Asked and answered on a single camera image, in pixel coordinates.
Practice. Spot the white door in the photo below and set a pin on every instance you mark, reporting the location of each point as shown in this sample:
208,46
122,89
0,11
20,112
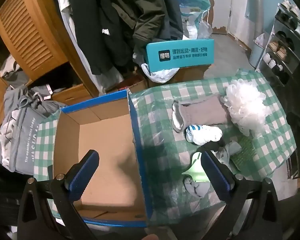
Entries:
238,7

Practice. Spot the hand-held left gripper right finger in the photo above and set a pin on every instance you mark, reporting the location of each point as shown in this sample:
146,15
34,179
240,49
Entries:
220,177

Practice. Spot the green sparkly scrub cloth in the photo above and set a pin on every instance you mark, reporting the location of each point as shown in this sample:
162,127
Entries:
245,152

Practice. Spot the black sock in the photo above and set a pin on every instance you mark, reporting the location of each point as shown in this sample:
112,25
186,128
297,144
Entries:
212,146

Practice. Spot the group of shoes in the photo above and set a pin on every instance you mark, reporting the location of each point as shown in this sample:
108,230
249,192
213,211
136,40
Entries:
281,51

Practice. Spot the blue plastic bag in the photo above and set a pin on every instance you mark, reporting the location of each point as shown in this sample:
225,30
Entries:
192,5

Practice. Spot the grey printed sweatshirt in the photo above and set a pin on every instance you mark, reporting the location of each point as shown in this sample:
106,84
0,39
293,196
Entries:
22,135

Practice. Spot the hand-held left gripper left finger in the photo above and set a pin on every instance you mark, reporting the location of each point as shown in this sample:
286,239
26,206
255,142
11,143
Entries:
82,177

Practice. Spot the green checked tablecloth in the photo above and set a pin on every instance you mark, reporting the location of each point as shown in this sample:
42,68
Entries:
160,120

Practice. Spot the white plastic bag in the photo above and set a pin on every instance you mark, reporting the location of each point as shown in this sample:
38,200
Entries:
160,76

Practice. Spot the grey sock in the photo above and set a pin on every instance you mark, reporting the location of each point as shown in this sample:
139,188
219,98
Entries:
197,187

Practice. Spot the clear plastic bag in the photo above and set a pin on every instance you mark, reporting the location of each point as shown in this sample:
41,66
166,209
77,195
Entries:
205,30

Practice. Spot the teal printed box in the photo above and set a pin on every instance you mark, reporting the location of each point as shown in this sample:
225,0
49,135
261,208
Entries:
180,55

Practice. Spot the white blue-striped sock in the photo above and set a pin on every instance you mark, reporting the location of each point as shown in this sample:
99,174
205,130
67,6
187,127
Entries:
205,135

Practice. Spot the brown cardboard box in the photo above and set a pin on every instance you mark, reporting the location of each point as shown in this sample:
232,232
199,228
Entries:
192,73

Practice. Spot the wooden drawer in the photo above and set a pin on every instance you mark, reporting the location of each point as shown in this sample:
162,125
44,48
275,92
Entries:
72,95

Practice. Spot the light blue bin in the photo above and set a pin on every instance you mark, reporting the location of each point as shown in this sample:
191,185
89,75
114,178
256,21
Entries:
256,55

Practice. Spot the wooden louvered wardrobe door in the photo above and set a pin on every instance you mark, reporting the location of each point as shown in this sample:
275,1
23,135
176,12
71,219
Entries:
27,35

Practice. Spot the blue-rimmed cardboard box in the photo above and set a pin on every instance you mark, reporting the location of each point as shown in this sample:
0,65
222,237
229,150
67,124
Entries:
107,142

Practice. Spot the crumpled grey-blue cloth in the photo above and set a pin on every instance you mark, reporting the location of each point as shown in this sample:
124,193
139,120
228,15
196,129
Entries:
227,152

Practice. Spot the grey knit cloth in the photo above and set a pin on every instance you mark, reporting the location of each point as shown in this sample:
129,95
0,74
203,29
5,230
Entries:
202,112

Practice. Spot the grey shoe rack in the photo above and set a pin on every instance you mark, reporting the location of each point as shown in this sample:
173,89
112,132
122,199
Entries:
282,47

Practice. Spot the black jacket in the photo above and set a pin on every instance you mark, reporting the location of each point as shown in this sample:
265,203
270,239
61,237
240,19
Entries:
95,30

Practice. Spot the dark green jacket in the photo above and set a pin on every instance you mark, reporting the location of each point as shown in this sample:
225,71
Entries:
145,10

